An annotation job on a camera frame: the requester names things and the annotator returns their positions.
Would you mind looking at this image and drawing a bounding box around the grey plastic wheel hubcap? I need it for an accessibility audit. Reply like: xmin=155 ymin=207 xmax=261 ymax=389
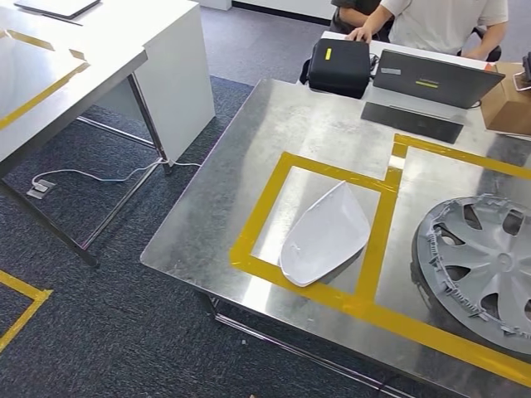
xmin=410 ymin=193 xmax=531 ymax=358

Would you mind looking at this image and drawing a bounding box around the stainless steel workbench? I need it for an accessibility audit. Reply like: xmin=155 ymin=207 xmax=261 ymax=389
xmin=140 ymin=76 xmax=531 ymax=398

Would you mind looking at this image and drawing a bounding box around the white plastic mirror cover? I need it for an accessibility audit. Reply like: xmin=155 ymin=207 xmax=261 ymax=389
xmin=279 ymin=180 xmax=372 ymax=289

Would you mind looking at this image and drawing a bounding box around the black zip case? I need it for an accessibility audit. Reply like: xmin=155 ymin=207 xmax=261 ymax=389
xmin=299 ymin=36 xmax=372 ymax=100

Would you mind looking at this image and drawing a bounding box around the person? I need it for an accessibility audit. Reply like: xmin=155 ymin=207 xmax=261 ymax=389
xmin=329 ymin=0 xmax=395 ymax=44
xmin=345 ymin=0 xmax=510 ymax=61

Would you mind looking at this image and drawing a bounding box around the dark grey open laptop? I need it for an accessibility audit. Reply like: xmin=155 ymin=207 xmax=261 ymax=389
xmin=372 ymin=48 xmax=506 ymax=110

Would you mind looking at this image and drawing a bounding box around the grey floor outlet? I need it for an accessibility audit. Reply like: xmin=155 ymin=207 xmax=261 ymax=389
xmin=26 ymin=178 xmax=57 ymax=200

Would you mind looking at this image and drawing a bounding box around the yellow floor tape square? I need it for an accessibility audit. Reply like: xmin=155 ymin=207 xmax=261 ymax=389
xmin=0 ymin=269 xmax=54 ymax=354

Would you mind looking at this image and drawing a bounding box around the brown cardboard box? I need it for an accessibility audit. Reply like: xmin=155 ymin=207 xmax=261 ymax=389
xmin=480 ymin=61 xmax=531 ymax=137

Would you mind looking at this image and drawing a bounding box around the steel table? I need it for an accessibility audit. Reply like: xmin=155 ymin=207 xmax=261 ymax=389
xmin=0 ymin=24 xmax=175 ymax=270

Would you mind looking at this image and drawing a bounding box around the black office chair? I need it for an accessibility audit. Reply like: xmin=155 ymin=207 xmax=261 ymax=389
xmin=456 ymin=26 xmax=503 ymax=62

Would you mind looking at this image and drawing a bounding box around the grey closed laptop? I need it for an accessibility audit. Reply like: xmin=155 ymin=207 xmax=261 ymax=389
xmin=13 ymin=0 xmax=101 ymax=21

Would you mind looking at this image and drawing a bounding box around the white floor cable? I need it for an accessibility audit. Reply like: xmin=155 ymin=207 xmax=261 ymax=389
xmin=31 ymin=158 xmax=202 ymax=188

